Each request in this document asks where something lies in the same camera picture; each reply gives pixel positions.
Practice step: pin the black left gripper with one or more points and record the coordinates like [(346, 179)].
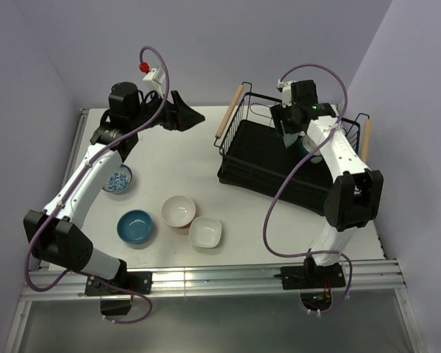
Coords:
[(178, 116)]

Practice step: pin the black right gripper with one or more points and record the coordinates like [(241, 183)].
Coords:
[(278, 113)]

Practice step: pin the teal and white bowl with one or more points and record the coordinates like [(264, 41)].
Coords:
[(305, 146)]

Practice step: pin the blue white patterned bowl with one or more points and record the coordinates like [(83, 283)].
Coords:
[(119, 181)]

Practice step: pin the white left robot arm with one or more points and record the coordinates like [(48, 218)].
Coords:
[(54, 233)]

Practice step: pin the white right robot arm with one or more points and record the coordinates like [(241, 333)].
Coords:
[(355, 194)]

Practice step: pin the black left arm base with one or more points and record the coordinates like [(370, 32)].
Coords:
[(117, 297)]

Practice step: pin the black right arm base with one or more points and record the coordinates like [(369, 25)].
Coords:
[(301, 277)]

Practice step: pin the orange bowl white inside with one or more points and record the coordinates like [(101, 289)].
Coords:
[(178, 211)]

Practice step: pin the white square bowl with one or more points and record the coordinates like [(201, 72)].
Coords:
[(205, 232)]

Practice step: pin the blue ceramic bowl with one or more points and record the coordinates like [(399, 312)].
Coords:
[(135, 227)]

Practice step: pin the black wire dish rack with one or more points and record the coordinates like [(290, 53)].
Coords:
[(254, 157)]

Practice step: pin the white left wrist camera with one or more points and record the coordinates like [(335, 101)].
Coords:
[(154, 77)]

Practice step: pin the left wooden rack handle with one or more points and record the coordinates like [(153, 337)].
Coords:
[(229, 112)]

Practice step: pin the wooden rack handle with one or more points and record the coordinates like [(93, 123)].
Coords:
[(229, 112), (366, 141)]

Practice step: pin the right wooden rack handle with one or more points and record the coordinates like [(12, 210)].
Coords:
[(366, 141)]

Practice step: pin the aluminium table edge rail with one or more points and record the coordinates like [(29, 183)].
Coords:
[(219, 281)]

